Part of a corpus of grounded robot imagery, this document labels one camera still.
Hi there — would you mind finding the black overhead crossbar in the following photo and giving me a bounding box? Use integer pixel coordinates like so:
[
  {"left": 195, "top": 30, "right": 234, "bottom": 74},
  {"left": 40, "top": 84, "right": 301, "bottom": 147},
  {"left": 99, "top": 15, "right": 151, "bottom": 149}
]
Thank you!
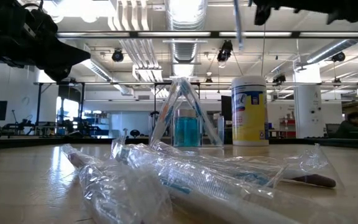
[{"left": 56, "top": 30, "right": 358, "bottom": 39}]

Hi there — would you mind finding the white round column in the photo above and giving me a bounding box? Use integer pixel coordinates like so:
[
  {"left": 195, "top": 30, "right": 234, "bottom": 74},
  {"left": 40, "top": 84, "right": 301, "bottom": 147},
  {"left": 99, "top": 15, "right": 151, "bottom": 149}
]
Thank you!
[{"left": 293, "top": 63, "right": 323, "bottom": 139}]

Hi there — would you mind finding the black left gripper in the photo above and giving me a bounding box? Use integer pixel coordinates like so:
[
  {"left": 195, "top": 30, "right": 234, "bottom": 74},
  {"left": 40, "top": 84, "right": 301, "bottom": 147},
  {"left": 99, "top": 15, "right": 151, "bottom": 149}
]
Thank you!
[{"left": 0, "top": 34, "right": 91, "bottom": 82}]

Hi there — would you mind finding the person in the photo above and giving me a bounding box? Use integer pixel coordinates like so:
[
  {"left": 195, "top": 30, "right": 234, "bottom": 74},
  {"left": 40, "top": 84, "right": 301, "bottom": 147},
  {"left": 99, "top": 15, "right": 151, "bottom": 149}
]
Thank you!
[{"left": 336, "top": 111, "right": 358, "bottom": 140}]

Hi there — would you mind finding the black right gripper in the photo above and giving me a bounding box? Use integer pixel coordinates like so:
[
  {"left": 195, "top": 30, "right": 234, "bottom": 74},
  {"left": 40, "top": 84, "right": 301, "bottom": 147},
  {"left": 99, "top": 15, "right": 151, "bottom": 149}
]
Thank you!
[{"left": 252, "top": 0, "right": 295, "bottom": 26}]

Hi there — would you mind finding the clear acrylic organizer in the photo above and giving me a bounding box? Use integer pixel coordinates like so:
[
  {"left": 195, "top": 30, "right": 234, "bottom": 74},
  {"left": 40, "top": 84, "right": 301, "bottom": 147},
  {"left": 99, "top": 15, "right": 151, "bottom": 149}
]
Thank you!
[{"left": 149, "top": 108, "right": 226, "bottom": 147}]

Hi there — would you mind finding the white rectangular ceiling duct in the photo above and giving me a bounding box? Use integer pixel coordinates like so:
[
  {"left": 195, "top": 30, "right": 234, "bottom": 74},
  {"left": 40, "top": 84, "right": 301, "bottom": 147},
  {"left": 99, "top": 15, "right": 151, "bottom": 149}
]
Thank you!
[{"left": 70, "top": 42, "right": 135, "bottom": 96}]

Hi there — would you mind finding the black upright panel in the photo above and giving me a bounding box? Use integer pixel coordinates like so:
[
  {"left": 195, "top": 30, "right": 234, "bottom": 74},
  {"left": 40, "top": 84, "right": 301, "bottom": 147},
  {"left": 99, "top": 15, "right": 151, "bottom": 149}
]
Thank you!
[{"left": 221, "top": 95, "right": 232, "bottom": 144}]

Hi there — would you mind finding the grey office chair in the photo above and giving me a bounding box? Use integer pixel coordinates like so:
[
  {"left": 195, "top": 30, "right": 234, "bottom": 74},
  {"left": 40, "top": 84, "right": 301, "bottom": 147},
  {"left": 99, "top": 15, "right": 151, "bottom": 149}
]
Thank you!
[{"left": 324, "top": 123, "right": 340, "bottom": 138}]

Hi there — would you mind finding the yellow Lysol wipes canister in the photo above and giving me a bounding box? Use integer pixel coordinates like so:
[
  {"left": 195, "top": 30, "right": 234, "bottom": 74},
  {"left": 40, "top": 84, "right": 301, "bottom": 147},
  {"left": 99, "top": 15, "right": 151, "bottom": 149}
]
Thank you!
[{"left": 230, "top": 75, "right": 270, "bottom": 147}]

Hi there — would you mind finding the silver ventilation duct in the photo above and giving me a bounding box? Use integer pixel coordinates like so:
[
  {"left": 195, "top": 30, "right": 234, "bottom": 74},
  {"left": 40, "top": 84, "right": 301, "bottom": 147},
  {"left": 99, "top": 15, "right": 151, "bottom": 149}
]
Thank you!
[{"left": 165, "top": 0, "right": 208, "bottom": 98}]

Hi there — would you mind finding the red shelf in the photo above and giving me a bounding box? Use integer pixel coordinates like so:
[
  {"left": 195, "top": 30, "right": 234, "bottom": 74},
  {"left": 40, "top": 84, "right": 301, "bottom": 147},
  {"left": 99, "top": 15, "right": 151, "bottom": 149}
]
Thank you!
[{"left": 278, "top": 117, "right": 297, "bottom": 139}]

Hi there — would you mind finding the black ceiling spotlight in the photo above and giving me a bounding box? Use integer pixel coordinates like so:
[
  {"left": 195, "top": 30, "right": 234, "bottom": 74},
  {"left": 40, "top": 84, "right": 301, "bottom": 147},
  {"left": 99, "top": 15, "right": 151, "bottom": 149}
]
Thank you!
[
  {"left": 111, "top": 47, "right": 125, "bottom": 63},
  {"left": 272, "top": 73, "right": 287, "bottom": 86},
  {"left": 331, "top": 51, "right": 347, "bottom": 63},
  {"left": 216, "top": 39, "right": 234, "bottom": 63}
]

